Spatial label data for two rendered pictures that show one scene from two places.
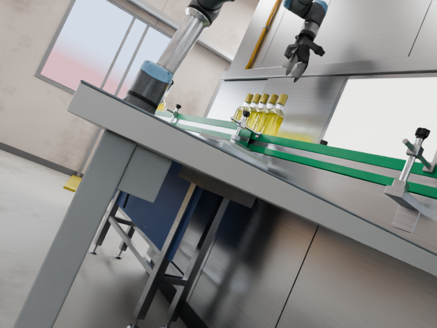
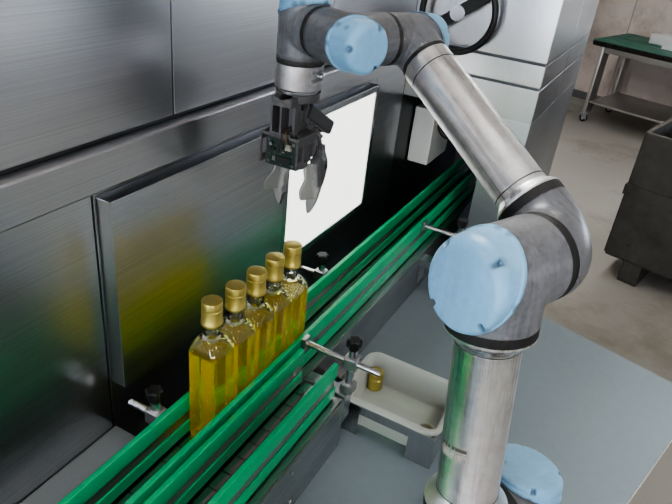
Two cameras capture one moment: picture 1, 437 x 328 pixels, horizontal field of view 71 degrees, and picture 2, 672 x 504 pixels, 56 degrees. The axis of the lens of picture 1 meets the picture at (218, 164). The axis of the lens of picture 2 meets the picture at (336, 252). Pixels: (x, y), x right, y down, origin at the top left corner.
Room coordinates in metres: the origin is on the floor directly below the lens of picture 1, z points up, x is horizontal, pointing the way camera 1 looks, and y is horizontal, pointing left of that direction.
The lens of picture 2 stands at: (1.71, 0.79, 1.73)
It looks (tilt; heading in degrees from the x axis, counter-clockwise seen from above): 29 degrees down; 241
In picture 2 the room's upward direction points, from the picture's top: 7 degrees clockwise
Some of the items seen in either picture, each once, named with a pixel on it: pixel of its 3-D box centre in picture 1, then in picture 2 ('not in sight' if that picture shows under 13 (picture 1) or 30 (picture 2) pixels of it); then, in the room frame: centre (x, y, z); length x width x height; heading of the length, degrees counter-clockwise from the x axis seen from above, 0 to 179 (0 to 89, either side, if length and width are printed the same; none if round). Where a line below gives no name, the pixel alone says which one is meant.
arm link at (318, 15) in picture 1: (315, 15); (304, 25); (1.31, -0.12, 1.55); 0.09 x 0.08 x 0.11; 102
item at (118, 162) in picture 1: (75, 230); not in sight; (1.08, 0.36, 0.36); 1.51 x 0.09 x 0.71; 20
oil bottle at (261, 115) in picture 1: (259, 131); (270, 335); (1.34, -0.11, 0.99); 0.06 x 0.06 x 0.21; 36
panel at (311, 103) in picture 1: (328, 114); (272, 203); (1.26, -0.33, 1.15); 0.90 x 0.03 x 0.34; 36
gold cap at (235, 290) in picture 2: (256, 98); (235, 295); (1.43, -0.04, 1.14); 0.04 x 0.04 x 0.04
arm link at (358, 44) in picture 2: (298, 2); (353, 40); (1.27, -0.03, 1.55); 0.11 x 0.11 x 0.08; 12
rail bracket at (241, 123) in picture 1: (244, 128); (340, 360); (1.22, -0.04, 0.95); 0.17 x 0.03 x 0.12; 126
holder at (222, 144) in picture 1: (233, 164); (386, 402); (1.08, -0.05, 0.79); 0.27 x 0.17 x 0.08; 126
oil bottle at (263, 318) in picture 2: (250, 129); (253, 351); (1.39, -0.07, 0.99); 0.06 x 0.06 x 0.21; 37
